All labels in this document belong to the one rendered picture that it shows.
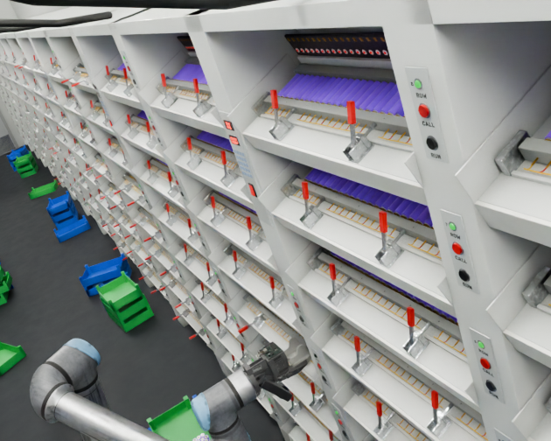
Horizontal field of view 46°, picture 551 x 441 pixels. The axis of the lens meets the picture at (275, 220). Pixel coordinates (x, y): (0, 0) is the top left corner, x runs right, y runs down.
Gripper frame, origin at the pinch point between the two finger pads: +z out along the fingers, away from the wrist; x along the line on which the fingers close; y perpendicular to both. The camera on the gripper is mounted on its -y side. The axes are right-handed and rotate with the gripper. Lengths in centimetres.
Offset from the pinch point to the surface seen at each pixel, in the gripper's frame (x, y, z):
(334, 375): -18.2, 3.1, -2.6
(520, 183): -92, 73, 3
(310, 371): 0.7, -6.8, -2.5
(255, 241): 8.4, 34.5, -0.6
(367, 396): -22.6, -5.0, 2.2
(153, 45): 52, 86, 6
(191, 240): 78, 13, -4
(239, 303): 51, -5, -3
